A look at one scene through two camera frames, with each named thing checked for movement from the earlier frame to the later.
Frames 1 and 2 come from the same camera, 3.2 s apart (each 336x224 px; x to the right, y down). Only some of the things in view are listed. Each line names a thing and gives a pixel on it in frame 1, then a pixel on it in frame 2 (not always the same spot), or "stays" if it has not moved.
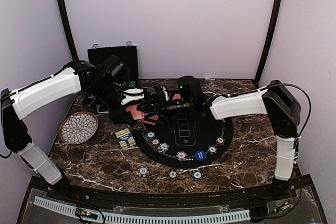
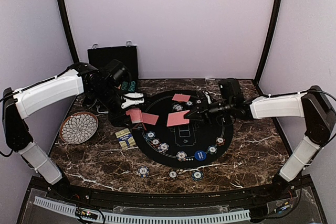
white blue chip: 163,147 stays
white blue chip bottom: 181,156 stays
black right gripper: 157,100 → 203,112
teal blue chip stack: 197,176 stays
